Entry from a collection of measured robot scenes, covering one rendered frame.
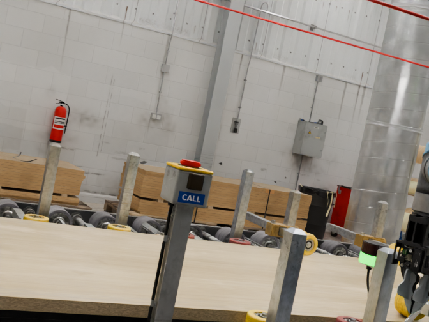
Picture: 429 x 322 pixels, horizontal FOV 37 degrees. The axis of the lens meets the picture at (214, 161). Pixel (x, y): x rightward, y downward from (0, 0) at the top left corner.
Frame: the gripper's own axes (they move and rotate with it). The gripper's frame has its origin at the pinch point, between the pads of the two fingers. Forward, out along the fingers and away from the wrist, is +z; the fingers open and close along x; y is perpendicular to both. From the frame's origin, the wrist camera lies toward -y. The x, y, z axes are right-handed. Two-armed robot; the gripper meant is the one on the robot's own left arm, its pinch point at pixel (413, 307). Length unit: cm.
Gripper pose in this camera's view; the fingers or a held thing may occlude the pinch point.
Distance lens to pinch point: 145.8
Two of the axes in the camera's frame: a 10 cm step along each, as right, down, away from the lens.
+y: -7.0, -1.0, -7.1
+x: 6.9, 1.7, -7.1
